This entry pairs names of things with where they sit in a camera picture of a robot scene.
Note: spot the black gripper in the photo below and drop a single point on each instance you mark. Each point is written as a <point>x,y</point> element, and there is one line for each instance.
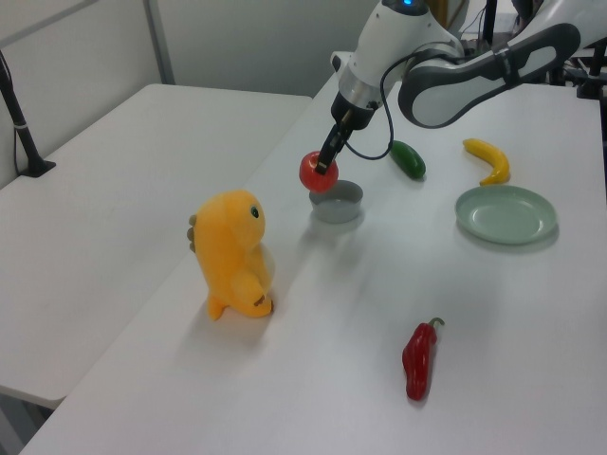
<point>353,114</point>

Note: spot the red apple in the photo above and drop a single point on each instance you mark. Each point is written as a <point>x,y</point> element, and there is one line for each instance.
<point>315,180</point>

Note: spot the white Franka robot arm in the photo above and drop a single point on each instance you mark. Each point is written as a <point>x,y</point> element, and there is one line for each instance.
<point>427,33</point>

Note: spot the small grey bowl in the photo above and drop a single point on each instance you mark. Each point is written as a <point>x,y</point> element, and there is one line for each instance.
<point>339,206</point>

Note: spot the green cucumber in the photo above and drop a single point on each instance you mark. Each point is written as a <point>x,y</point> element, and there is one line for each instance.
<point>408,160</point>

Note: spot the orange plush toy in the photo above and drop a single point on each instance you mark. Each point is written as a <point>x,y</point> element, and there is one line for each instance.
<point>227,251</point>

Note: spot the yellow banana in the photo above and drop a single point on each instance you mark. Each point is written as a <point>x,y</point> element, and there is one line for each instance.
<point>495,163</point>

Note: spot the pale green plate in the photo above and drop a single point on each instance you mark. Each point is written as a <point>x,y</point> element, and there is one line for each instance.
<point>505,215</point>

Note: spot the red chili pepper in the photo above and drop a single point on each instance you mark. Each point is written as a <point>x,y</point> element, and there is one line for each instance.
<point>418,365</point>

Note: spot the black equipment stand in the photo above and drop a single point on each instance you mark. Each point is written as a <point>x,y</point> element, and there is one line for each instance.
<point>593,78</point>

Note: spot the black pole with clamp base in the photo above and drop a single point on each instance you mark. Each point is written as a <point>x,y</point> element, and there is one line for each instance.
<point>21,132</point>

